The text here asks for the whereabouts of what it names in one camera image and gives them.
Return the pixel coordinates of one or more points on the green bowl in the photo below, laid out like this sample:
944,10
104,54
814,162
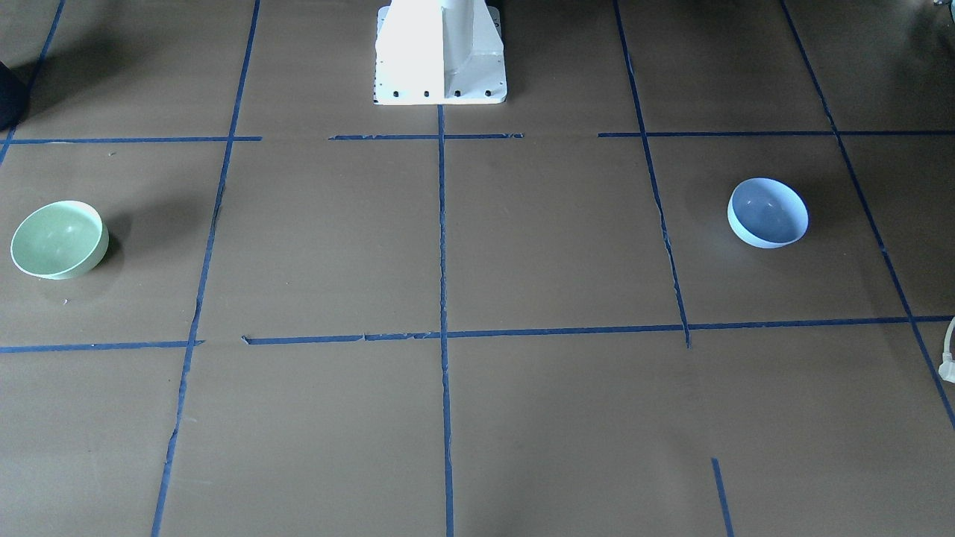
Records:
60,241

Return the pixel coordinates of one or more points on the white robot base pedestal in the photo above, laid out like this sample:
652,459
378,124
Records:
439,53

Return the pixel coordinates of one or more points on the blue bowl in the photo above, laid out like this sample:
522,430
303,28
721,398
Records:
766,213

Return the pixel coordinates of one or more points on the dark object at edge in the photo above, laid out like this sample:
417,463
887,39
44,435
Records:
14,97

